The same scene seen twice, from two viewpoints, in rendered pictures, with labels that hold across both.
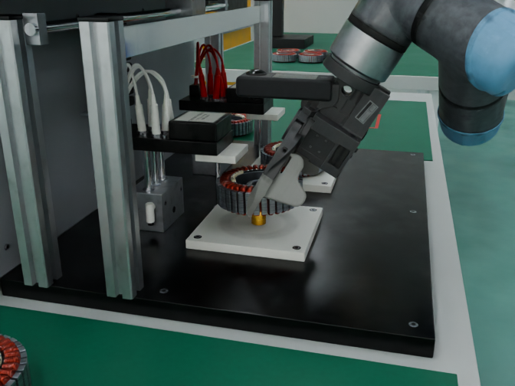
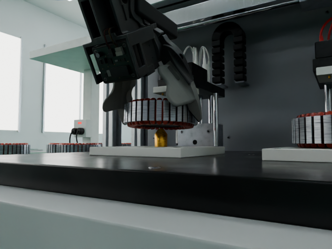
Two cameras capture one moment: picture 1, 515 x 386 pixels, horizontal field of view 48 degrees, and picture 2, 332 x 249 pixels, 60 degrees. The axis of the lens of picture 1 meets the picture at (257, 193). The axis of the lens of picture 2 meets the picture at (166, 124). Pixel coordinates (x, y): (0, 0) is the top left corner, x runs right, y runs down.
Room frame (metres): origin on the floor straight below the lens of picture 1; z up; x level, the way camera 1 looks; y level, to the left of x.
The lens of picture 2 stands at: (0.84, -0.42, 0.79)
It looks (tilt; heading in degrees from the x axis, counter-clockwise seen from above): 4 degrees up; 107
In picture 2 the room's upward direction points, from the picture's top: straight up
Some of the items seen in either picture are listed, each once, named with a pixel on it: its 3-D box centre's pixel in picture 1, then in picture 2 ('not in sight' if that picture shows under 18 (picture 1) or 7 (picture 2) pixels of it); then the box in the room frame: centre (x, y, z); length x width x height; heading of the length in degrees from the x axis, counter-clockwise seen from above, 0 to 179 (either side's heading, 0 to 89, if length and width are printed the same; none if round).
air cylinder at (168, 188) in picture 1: (156, 201); (200, 138); (0.73, 0.14, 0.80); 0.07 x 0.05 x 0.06; 166
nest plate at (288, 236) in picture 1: (258, 226); (160, 150); (0.70, 0.00, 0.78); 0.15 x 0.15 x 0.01; 76
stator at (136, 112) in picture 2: (259, 188); (160, 115); (0.70, 0.00, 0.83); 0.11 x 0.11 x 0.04
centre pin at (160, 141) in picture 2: (258, 213); (160, 138); (0.70, 0.00, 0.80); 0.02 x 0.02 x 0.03
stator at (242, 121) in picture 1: (229, 124); not in sight; (1.31, 0.07, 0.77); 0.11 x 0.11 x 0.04
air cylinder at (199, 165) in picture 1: (212, 154); not in sight; (0.97, 0.08, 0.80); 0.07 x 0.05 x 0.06; 166
